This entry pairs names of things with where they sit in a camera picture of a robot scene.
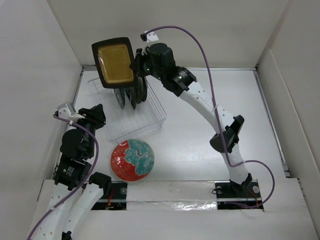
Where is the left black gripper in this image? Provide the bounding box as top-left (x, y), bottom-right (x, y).
top-left (69, 103), bottom-right (107, 157)

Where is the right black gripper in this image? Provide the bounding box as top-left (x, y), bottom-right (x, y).
top-left (130, 46), bottom-right (164, 82)

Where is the round brown-rimmed beige plate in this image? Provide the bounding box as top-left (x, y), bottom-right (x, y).
top-left (141, 77), bottom-right (148, 102)

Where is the square black yellow plate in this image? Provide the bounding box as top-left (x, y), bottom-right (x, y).
top-left (91, 37), bottom-right (138, 89)

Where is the square black floral plate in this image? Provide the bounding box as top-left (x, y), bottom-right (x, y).
top-left (125, 87), bottom-right (137, 110)

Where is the round red teal floral plate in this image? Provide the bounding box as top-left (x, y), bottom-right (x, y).
top-left (110, 139), bottom-right (155, 182)

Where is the round beige tree-pattern plate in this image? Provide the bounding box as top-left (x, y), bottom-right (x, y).
top-left (135, 86), bottom-right (144, 104)

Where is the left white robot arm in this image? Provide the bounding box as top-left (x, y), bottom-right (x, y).
top-left (27, 102), bottom-right (112, 240)

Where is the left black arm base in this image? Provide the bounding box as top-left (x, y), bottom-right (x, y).
top-left (91, 181), bottom-right (128, 211)

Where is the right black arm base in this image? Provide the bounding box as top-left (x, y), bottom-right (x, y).
top-left (211, 181), bottom-right (264, 210)

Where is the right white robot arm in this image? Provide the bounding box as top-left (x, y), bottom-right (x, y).
top-left (130, 43), bottom-right (252, 197)

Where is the white wire dish rack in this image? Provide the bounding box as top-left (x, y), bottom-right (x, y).
top-left (87, 78), bottom-right (167, 144)

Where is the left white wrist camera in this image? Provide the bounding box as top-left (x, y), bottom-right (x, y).
top-left (57, 102), bottom-right (76, 119)

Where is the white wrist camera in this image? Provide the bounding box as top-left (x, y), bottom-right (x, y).
top-left (57, 102), bottom-right (76, 119)
top-left (140, 31), bottom-right (159, 44)

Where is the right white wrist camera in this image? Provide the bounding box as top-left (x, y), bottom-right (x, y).
top-left (140, 31), bottom-right (159, 44)

